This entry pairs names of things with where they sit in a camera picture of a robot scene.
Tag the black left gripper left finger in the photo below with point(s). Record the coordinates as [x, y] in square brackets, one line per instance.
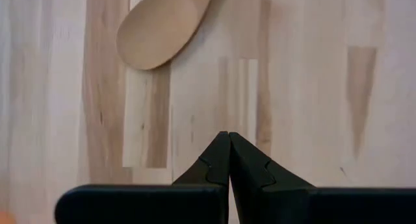
[146, 204]

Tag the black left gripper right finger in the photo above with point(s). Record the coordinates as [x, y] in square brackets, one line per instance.
[308, 207]

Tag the wooden spoon with white label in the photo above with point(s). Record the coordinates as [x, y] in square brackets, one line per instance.
[159, 32]

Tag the orange plastic bin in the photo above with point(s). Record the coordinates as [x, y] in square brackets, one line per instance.
[6, 218]

